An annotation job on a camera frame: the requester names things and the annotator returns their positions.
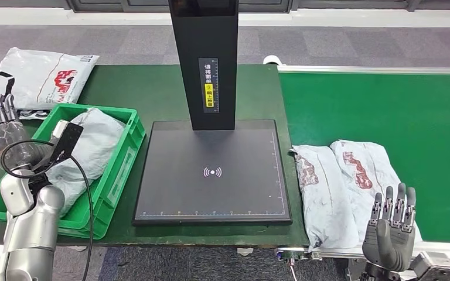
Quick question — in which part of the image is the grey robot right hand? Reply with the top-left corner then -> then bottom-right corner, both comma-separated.
362,183 -> 418,273

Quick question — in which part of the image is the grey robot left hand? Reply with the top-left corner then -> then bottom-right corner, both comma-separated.
0,94 -> 51,172

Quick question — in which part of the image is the grey mailer bag red print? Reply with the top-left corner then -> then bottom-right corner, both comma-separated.
46,108 -> 127,218
289,145 -> 360,252
330,140 -> 423,243

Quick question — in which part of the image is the green conveyor belt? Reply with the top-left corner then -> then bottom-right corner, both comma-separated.
278,73 -> 450,244

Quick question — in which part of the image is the black inbound scanner machine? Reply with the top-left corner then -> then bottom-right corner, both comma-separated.
132,0 -> 292,227

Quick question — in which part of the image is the white mailer bag black print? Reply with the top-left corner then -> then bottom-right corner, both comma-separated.
15,109 -> 51,120

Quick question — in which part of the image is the white mailer bag black-red print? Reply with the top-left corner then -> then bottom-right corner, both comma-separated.
0,47 -> 100,111

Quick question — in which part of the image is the small blue circuit board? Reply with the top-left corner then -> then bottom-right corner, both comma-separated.
276,248 -> 311,261

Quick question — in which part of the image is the green plastic crate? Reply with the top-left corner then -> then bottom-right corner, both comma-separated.
0,103 -> 147,241

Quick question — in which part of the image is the black yellow ruler label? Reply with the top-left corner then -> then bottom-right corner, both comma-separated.
198,58 -> 220,114

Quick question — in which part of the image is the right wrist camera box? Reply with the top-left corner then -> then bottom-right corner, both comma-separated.
409,251 -> 450,281

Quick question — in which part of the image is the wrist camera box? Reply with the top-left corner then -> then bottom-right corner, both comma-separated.
409,251 -> 450,281
35,120 -> 84,173

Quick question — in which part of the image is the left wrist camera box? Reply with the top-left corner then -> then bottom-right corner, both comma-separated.
35,120 -> 84,173

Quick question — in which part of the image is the thin white wire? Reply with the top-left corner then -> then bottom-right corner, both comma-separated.
287,259 -> 299,281

